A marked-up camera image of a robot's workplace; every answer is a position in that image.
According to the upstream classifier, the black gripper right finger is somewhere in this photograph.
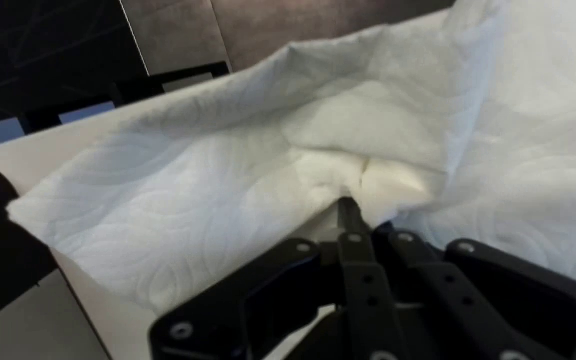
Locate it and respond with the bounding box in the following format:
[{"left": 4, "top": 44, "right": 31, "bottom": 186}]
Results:
[{"left": 339, "top": 198, "right": 576, "bottom": 360}]

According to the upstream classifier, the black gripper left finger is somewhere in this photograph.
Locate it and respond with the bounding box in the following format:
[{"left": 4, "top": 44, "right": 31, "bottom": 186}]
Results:
[{"left": 148, "top": 238, "right": 341, "bottom": 360}]

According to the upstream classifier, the white paper napkin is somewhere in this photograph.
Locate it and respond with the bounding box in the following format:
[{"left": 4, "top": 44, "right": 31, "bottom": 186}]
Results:
[{"left": 9, "top": 0, "right": 576, "bottom": 311}]

